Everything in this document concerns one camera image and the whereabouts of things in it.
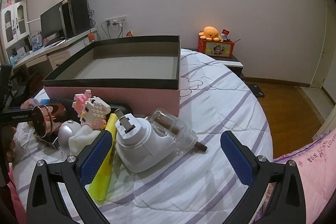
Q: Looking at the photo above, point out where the colourful card stack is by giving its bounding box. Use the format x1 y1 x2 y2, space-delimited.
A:
20 98 41 109

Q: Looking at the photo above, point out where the blue case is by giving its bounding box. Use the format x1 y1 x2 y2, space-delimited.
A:
40 99 57 105

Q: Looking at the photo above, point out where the small dark box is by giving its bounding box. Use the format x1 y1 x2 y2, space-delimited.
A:
33 132 60 150

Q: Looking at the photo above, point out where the yellow highlighter pen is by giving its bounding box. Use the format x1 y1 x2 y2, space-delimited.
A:
88 114 118 201

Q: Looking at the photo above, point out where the silver dome bell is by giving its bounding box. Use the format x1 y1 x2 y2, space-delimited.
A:
58 120 81 153

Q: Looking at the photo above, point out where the white plush toy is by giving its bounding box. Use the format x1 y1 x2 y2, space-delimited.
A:
68 125 101 156

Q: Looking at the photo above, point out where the pink white block figure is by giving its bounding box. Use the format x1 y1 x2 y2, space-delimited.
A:
72 90 111 130

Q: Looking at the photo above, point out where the white plug-in vaporizer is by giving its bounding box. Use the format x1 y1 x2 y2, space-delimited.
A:
114 109 177 173

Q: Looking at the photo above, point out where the clear glass bottle with wick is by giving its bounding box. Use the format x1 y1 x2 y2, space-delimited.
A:
149 109 207 153

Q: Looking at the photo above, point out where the pink pillow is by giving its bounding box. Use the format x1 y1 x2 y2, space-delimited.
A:
262 127 336 224

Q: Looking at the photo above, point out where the white desk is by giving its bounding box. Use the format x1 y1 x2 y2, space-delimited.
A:
13 27 97 71

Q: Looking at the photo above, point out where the white striped quilt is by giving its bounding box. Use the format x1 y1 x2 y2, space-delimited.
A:
12 48 274 224

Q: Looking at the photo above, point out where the black computer monitor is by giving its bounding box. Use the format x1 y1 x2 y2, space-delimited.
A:
41 2 64 39

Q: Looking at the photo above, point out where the black floor scale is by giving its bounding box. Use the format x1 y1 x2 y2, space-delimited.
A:
247 84 265 98

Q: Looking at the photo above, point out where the black computer tower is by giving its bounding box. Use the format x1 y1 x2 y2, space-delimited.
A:
59 0 91 38

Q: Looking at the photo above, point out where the pink black storage box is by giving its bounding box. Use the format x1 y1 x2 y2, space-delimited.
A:
43 35 181 116

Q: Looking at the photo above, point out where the red cartoon box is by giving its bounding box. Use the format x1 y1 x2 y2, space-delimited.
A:
198 38 235 58

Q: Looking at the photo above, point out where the orange octopus plush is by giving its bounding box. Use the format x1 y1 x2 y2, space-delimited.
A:
198 26 220 42

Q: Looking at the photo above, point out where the white wall cabinet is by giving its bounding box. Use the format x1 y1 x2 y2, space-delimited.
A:
1 1 30 50

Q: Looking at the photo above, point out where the wall power socket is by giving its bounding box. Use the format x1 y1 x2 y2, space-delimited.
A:
106 15 127 26

